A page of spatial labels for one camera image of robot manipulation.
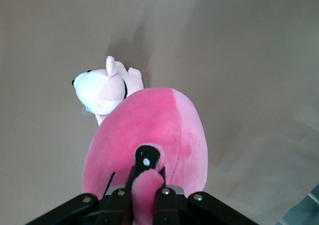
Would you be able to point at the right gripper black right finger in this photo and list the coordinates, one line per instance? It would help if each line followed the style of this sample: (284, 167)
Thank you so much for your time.
(169, 207)

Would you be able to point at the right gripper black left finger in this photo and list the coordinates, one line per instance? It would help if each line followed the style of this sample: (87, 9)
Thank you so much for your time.
(112, 207)

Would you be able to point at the round hot pink plush toy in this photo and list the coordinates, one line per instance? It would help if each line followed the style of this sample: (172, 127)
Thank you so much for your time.
(149, 125)

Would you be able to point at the light pink white puppy plush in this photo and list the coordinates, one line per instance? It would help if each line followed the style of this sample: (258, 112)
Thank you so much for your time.
(87, 90)

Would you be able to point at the brown table cover sheet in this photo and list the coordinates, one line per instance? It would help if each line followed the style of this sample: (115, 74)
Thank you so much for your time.
(49, 35)

